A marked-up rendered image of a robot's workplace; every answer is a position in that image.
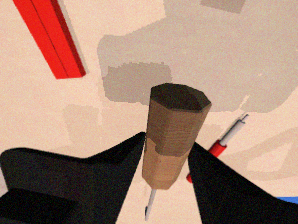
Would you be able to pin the red-handled screwdriver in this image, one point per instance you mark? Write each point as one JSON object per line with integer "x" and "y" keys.
{"x": 220, "y": 145}

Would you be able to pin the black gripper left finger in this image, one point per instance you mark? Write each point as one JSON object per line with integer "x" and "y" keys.
{"x": 99, "y": 183}

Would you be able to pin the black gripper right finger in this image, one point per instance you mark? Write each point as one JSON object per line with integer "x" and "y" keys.
{"x": 223, "y": 196}

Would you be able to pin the blue tape strip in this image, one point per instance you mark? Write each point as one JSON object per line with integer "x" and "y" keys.
{"x": 289, "y": 199}

